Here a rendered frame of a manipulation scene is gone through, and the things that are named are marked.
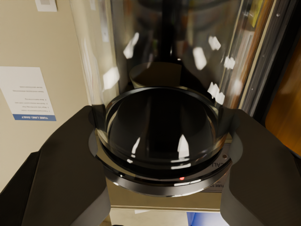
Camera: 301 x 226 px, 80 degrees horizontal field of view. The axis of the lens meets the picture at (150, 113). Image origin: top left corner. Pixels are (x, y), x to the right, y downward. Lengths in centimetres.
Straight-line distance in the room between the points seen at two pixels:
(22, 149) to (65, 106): 42
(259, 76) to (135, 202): 31
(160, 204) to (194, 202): 6
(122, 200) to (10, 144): 98
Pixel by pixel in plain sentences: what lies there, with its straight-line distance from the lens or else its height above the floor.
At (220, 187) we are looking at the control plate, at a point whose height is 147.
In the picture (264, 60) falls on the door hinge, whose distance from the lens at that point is 36.
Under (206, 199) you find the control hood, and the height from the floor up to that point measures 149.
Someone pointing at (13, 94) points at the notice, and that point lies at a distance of 105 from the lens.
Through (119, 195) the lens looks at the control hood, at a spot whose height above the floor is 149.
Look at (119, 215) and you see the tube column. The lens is 65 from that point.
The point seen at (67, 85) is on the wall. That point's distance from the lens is 89.
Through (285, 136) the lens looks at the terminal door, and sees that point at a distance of 35.
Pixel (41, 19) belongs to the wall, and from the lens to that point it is 85.
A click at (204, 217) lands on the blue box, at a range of 43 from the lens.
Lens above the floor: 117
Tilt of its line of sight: 32 degrees up
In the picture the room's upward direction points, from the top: 179 degrees counter-clockwise
